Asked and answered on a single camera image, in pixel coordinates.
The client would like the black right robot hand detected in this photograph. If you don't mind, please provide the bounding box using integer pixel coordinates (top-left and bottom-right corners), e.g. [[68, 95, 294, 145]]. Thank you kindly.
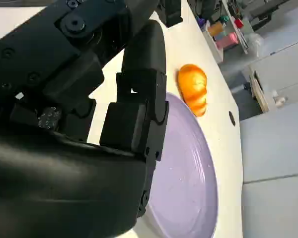
[[0, 0, 170, 238]]

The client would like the orange toy bread roll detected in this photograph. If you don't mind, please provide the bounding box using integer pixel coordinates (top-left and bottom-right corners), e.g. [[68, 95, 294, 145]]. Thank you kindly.
[[177, 63, 209, 117]]

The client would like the lilac plate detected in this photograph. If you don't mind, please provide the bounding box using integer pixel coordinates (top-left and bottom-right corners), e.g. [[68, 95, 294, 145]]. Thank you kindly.
[[125, 92, 219, 238]]

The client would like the black machine block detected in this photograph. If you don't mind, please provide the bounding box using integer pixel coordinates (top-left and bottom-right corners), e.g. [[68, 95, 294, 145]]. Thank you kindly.
[[156, 0, 184, 27]]

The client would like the white storage shelf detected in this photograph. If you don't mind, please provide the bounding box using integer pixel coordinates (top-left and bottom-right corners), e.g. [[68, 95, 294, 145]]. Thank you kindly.
[[203, 14, 250, 66]]

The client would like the orange thread spool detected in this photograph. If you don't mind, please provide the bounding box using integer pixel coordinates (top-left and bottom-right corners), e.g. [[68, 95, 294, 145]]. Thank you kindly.
[[208, 22, 224, 37]]

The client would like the pink thread spool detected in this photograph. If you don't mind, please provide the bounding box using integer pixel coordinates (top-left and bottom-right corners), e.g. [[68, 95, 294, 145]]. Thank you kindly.
[[214, 32, 239, 49]]

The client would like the wooden board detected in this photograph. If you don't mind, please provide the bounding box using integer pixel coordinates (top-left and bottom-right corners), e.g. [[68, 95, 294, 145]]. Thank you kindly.
[[249, 70, 270, 113]]

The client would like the clear plastic bag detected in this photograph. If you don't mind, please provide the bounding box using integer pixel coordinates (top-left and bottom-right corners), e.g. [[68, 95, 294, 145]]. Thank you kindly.
[[245, 32, 264, 57]]

